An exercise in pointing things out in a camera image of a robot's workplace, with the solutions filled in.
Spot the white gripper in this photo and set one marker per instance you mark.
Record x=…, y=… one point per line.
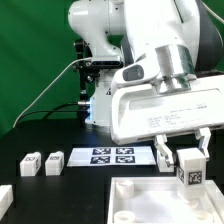
x=139, y=114

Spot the white tag sheet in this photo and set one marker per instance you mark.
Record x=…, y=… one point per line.
x=105, y=156

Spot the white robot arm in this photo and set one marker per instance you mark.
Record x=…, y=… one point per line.
x=121, y=32

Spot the white block left edge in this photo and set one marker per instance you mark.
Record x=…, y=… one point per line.
x=6, y=198

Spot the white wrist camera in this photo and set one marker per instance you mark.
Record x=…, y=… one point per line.
x=141, y=71

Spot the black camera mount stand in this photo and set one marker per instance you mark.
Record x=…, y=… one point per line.
x=87, y=74

